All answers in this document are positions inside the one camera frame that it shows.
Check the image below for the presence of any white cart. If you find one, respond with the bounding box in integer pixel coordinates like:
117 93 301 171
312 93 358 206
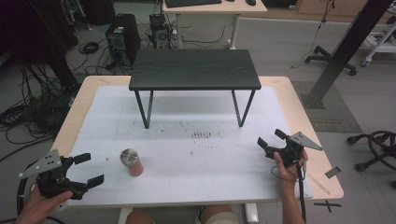
361 5 396 68

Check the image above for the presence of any brown cardboard box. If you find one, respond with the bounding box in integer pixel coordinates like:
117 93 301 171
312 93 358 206
294 0 372 17

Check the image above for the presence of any person's right hand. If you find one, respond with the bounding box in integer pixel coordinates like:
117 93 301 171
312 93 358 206
273 149 309 191

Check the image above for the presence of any grey tape piece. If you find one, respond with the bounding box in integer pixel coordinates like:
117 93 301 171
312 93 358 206
324 166 342 179

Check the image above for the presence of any black metal stand post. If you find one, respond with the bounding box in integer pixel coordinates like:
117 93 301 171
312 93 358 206
300 0 395 110

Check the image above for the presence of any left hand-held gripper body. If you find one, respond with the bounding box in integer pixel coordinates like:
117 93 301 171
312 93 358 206
18 148 89 201

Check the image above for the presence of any dark grey floor mat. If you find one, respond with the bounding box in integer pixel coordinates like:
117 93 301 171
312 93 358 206
291 80 364 134

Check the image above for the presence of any black keyboard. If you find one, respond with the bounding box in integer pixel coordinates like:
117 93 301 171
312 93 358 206
163 0 223 9

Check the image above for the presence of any coiled black cable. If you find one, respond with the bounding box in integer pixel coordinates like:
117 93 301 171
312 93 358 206
78 40 100 56

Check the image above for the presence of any tangle of black cables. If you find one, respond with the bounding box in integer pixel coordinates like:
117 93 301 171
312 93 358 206
0 60 80 147

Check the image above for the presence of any small black table riser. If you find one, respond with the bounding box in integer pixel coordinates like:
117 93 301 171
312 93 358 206
128 49 262 130

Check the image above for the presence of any light wooden desk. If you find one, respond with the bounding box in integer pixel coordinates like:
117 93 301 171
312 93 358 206
162 0 268 50

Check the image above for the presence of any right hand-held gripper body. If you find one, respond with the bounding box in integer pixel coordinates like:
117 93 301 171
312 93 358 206
264 131 324 168

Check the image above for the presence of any dark curtain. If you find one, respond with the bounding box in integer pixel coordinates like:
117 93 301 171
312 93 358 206
0 0 80 91

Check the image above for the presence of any small open computer case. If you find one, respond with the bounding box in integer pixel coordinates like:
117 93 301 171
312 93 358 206
148 13 173 50

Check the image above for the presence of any black computer tower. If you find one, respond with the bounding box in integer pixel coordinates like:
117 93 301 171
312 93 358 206
105 13 142 67

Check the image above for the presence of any thin hanging black cable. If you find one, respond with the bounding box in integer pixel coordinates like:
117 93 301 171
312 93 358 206
290 0 336 70

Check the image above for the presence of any person's left hand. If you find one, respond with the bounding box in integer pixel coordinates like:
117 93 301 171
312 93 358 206
13 185 75 224

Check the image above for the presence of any person's left knee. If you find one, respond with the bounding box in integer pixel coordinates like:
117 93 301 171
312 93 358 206
125 209 157 224

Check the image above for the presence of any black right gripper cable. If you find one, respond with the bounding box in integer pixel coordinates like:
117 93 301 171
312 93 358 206
270 161 308 224

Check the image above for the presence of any black wheeled chair base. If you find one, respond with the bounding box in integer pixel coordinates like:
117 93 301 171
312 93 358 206
346 130 396 189

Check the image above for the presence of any orange can with silver lid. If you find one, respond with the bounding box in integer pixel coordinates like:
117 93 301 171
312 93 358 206
120 147 145 178

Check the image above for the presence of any white table mat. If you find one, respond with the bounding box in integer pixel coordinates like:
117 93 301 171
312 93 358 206
66 85 314 207

